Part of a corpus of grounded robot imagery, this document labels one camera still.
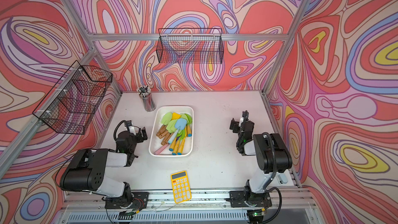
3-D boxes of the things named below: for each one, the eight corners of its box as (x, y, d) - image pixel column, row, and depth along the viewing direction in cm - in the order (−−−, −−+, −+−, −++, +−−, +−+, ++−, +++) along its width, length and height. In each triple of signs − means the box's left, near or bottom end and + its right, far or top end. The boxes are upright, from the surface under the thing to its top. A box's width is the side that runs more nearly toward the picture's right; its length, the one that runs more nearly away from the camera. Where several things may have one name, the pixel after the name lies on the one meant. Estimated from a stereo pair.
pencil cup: (143, 111, 110) (135, 94, 96) (146, 102, 115) (139, 85, 102) (154, 111, 110) (148, 94, 96) (156, 102, 115) (151, 85, 102)
